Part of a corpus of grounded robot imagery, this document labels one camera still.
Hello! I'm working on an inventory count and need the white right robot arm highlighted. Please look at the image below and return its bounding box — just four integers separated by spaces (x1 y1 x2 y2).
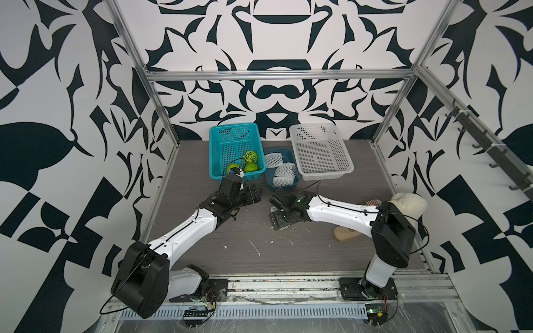
269 189 428 292

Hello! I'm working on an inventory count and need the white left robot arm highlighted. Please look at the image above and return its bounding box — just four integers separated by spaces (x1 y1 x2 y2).
110 174 262 319

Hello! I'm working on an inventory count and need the white foam net front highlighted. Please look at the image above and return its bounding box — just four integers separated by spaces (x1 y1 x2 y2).
272 176 295 187

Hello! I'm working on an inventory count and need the white foam net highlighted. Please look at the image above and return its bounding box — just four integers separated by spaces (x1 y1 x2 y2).
274 162 296 178
272 176 295 187
265 152 284 169

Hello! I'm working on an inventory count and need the green custard apple front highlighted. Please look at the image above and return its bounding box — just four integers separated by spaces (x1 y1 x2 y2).
226 163 242 175

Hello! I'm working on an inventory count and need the green custard apple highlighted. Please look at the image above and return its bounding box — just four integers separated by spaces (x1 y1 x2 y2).
242 151 258 164
244 162 259 173
226 163 242 175

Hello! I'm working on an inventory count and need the green custard apple right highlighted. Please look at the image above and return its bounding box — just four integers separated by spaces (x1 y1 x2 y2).
244 162 259 173

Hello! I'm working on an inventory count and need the white foam net middle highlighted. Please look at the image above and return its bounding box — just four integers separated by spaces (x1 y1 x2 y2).
274 162 296 178

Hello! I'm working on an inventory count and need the green custard apple upper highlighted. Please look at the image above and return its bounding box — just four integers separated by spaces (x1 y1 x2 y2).
242 151 258 164

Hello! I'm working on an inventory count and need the white foam net back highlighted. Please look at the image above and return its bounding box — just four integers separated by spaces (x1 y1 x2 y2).
265 152 284 169

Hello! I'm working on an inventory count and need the dark teal small tray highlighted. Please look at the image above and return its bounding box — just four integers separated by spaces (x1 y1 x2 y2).
265 147 301 191

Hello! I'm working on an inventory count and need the teal perforated plastic basket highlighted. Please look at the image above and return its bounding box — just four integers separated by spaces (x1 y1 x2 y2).
209 123 267 181

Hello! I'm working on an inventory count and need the tan sponge block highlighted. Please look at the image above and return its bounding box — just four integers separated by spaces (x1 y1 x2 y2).
333 226 363 243

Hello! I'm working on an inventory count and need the white perforated plastic basket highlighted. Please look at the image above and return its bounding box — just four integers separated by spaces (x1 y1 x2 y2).
290 123 354 181

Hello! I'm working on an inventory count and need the white plush toy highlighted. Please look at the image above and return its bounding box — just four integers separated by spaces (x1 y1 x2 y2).
389 193 428 220

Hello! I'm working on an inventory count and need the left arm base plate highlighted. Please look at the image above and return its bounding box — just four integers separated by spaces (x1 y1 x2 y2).
169 278 229 303

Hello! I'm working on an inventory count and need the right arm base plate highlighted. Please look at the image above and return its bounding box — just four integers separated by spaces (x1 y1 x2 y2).
338 277 398 301

